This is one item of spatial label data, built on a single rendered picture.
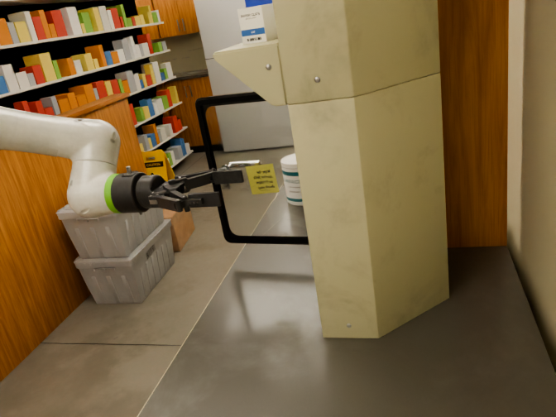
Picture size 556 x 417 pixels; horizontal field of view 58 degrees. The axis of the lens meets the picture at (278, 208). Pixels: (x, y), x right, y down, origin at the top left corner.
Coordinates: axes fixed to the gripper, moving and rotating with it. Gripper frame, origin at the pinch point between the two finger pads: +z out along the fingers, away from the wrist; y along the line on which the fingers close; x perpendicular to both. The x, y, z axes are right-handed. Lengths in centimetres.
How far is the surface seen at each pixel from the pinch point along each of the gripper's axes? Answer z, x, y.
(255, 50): 16.0, -28.0, -13.4
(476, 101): 52, -8, 25
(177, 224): -143, 103, 212
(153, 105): -242, 41, 386
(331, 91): 27.4, -19.9, -13.0
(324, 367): 21.9, 28.5, -21.9
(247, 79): 13.8, -23.5, -13.5
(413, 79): 39.9, -18.8, -3.1
